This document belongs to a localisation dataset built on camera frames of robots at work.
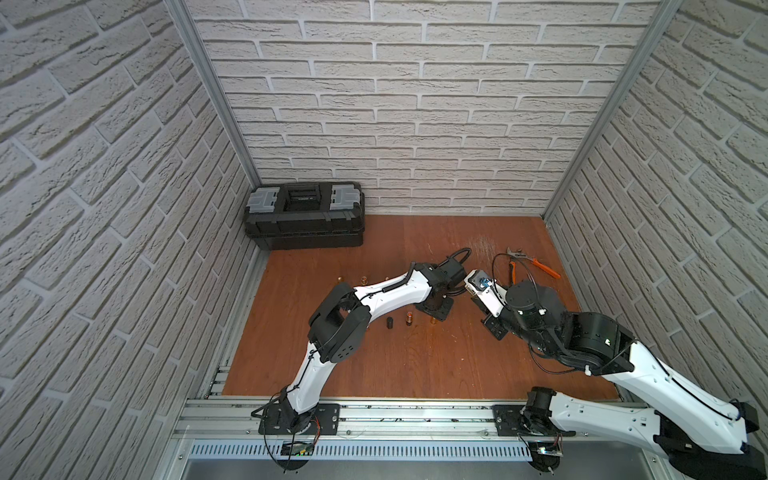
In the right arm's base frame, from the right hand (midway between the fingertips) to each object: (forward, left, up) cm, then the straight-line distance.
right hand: (483, 294), depth 65 cm
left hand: (+8, +5, -23) cm, 25 cm away
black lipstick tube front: (+6, +22, -25) cm, 34 cm away
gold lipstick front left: (+7, +15, -23) cm, 29 cm away
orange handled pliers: (+30, -27, -27) cm, 49 cm away
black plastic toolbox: (+38, +47, -10) cm, 61 cm away
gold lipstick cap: (+23, +37, -25) cm, 50 cm away
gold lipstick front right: (+1, +10, -16) cm, 19 cm away
